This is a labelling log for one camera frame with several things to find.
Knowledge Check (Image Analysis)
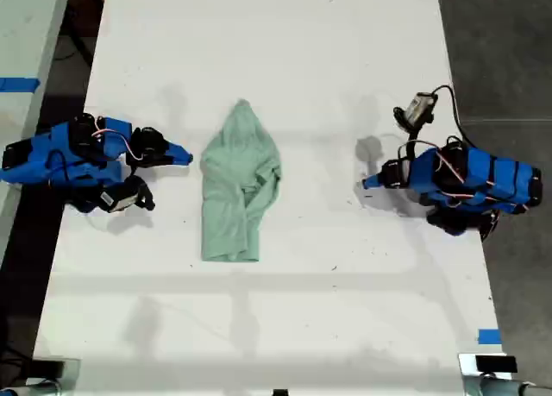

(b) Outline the pale green T-shirt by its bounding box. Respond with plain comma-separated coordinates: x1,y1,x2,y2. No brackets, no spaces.
199,97,283,263

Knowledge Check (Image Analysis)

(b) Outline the long blue tape strip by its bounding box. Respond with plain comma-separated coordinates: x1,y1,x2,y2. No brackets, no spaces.
0,77,41,94

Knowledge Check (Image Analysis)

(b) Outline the white side table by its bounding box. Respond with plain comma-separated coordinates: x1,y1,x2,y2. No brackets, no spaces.
0,0,73,250

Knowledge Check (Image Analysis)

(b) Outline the short blue tape piece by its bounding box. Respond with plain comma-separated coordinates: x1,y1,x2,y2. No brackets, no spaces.
477,328,503,345

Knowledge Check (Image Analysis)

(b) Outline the small black box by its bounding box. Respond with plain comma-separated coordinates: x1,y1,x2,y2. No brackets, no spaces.
474,355,518,374
30,358,66,378

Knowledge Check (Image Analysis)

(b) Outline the grey metal tube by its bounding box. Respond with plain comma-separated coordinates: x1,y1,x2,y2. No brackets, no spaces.
0,378,61,396
467,376,552,396

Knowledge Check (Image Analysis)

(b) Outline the arm servo wire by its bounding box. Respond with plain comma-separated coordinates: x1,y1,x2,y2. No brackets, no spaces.
95,116,146,162

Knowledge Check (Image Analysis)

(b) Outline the gripper servo wire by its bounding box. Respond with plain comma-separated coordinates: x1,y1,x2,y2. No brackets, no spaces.
397,139,437,173

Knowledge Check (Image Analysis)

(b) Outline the arm camera box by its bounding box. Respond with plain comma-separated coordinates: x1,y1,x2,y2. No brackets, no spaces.
99,175,156,213
392,91,436,132

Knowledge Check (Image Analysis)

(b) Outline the black camera cable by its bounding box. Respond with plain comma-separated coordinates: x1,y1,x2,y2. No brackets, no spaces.
429,84,478,151

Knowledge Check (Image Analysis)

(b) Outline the silver metal bracket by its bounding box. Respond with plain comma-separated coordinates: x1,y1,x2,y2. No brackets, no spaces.
457,351,521,396

